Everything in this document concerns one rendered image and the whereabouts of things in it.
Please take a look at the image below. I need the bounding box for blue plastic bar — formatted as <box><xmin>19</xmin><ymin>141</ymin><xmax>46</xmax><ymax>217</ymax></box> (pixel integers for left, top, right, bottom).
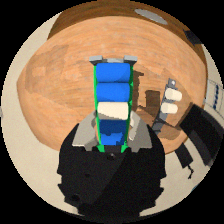
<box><xmin>96</xmin><ymin>82</ymin><xmax>129</xmax><ymax>102</ymax></box>
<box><xmin>101</xmin><ymin>134</ymin><xmax>125</xmax><ymax>145</ymax></box>
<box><xmin>96</xmin><ymin>63</ymin><xmax>130</xmax><ymax>83</ymax></box>
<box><xmin>99</xmin><ymin>120</ymin><xmax>126</xmax><ymax>134</ymax></box>

